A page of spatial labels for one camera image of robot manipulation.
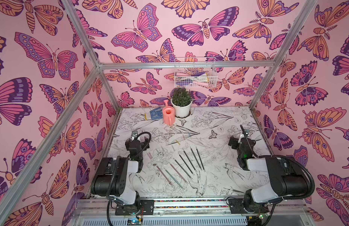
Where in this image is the blue pencil with clear cap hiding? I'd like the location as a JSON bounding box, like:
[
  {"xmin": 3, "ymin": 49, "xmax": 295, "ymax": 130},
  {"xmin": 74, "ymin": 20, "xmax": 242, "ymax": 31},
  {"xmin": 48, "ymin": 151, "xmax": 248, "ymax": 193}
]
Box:
[{"xmin": 174, "ymin": 160, "xmax": 193, "ymax": 179}]

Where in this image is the dark pencil with clear cap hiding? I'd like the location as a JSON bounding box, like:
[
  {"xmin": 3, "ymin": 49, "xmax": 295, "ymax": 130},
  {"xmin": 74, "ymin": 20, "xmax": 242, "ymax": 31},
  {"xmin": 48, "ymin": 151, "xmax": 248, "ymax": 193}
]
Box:
[{"xmin": 183, "ymin": 151, "xmax": 197, "ymax": 171}]

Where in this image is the navy pencil with pink cap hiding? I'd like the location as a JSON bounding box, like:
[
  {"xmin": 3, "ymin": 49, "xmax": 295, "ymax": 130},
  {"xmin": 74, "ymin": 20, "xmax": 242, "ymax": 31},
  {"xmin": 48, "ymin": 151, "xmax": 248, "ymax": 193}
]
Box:
[{"xmin": 190, "ymin": 147, "xmax": 202, "ymax": 170}]

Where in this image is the green pencil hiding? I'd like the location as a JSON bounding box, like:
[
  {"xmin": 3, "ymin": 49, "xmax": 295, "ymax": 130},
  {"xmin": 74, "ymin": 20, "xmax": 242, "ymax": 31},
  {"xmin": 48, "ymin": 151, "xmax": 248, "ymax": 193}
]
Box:
[{"xmin": 165, "ymin": 169, "xmax": 185, "ymax": 190}]

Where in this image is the red pencil with clear cap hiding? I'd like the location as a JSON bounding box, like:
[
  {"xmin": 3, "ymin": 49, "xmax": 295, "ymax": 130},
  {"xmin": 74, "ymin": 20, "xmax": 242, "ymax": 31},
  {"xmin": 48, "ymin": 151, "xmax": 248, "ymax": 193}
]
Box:
[{"xmin": 170, "ymin": 163, "xmax": 188, "ymax": 184}]

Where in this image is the brown pencil with yellow cap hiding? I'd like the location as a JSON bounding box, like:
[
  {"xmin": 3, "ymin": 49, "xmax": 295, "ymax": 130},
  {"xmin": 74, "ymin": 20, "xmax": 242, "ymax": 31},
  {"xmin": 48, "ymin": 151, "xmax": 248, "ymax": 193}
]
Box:
[{"xmin": 179, "ymin": 154, "xmax": 194, "ymax": 175}]

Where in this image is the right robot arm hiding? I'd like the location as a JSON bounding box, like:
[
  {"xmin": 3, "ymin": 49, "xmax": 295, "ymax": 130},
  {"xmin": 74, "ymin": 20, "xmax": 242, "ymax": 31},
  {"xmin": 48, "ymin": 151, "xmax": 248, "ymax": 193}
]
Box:
[{"xmin": 230, "ymin": 125, "xmax": 315, "ymax": 208}]

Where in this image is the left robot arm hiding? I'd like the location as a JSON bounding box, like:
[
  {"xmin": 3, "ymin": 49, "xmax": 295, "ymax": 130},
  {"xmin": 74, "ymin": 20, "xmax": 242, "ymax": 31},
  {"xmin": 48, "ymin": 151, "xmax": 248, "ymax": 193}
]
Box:
[{"xmin": 91, "ymin": 131, "xmax": 151, "ymax": 212}]

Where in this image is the blue seed packet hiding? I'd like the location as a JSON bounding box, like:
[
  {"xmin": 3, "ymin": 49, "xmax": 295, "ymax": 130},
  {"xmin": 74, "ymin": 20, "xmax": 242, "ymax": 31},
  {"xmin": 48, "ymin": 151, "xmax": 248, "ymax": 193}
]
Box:
[{"xmin": 145, "ymin": 107, "xmax": 163, "ymax": 120}]

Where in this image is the pink watering can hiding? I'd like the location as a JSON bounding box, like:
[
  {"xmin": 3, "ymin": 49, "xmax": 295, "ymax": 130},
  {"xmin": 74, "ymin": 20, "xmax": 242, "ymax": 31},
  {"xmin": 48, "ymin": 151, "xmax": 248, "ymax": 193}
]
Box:
[{"xmin": 162, "ymin": 99, "xmax": 175, "ymax": 126}]

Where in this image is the green plant in white pot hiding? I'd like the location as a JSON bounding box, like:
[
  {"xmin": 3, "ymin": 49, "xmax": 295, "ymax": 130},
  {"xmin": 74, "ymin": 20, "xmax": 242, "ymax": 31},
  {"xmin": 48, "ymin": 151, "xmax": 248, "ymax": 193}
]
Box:
[{"xmin": 171, "ymin": 88, "xmax": 192, "ymax": 118}]

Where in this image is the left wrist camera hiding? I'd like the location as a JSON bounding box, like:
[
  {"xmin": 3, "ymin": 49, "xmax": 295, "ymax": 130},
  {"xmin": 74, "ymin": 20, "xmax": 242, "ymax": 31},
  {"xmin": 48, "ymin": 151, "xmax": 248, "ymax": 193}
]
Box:
[{"xmin": 130, "ymin": 131, "xmax": 138, "ymax": 141}]

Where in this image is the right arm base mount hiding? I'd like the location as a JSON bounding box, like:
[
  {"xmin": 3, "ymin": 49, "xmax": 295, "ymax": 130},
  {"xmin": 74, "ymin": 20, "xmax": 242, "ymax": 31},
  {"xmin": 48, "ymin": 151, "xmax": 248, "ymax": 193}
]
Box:
[{"xmin": 225, "ymin": 197, "xmax": 269, "ymax": 215}]

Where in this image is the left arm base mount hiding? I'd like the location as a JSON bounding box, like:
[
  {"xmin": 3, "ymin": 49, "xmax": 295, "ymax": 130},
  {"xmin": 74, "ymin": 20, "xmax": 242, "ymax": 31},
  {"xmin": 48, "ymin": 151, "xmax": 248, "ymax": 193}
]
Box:
[{"xmin": 115, "ymin": 199, "xmax": 154, "ymax": 216}]

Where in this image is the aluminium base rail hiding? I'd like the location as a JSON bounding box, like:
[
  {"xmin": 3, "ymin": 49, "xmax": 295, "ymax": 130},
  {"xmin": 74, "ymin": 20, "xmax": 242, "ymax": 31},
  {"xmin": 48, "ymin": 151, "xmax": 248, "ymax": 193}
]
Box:
[{"xmin": 69, "ymin": 196, "xmax": 316, "ymax": 226}]

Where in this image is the white wire wall basket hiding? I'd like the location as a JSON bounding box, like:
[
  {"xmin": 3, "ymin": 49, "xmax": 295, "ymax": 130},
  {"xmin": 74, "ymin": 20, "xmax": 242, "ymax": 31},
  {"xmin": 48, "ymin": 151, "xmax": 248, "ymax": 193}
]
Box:
[{"xmin": 173, "ymin": 61, "xmax": 218, "ymax": 89}]

